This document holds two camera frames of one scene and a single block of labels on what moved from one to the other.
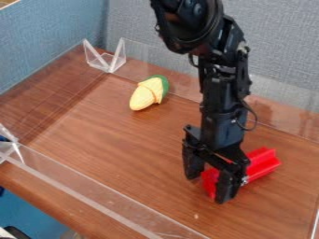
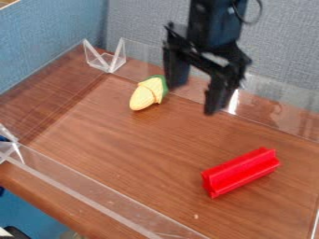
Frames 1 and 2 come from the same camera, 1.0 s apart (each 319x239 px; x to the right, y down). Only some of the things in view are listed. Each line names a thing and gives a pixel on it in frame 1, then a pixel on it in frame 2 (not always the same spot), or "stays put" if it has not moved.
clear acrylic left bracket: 9,147 stays put
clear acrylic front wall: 39,170 stays put
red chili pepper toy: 263,161 stays put
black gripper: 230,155 to 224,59
